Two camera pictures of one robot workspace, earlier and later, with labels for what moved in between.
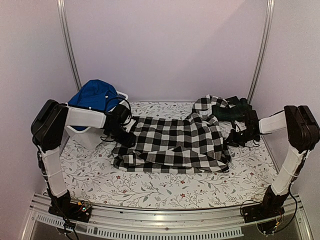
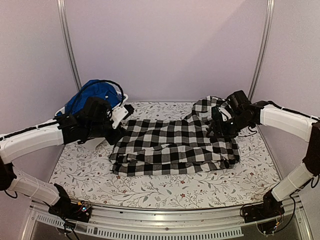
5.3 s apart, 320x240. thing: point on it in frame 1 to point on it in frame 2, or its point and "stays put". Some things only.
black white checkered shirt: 193,144 stays put
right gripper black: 232,140 to 222,132
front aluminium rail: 211,222 stays put
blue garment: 96,94 stays put
